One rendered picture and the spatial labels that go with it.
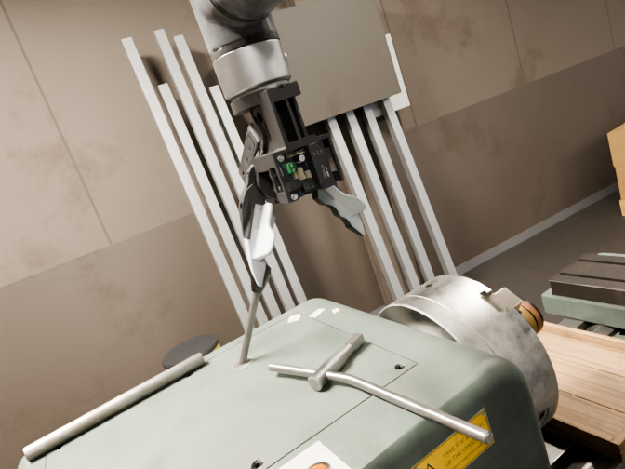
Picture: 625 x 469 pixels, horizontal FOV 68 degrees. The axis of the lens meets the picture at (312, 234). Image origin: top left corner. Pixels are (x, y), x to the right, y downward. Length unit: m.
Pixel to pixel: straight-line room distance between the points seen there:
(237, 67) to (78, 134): 2.70
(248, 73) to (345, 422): 0.39
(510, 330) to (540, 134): 3.99
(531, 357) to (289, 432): 0.41
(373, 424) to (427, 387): 0.08
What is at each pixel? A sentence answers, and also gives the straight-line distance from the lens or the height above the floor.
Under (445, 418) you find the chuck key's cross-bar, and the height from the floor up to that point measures 1.27.
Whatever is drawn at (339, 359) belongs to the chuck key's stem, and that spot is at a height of 1.27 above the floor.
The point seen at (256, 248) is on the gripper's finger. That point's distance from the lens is 0.51.
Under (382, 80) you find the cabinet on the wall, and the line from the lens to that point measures 3.29.
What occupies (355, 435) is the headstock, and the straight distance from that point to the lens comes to 0.54.
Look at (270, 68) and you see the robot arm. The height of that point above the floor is 1.64.
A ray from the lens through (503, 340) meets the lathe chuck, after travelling 0.79.
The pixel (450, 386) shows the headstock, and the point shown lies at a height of 1.25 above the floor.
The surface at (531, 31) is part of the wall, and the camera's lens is 4.81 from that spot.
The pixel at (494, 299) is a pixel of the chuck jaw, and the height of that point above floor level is 1.21.
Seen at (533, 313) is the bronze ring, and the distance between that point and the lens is 1.00.
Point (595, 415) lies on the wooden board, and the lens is 1.10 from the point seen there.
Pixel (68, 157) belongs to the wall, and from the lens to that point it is 3.15.
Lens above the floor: 1.57
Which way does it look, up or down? 12 degrees down
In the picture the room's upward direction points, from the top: 19 degrees counter-clockwise
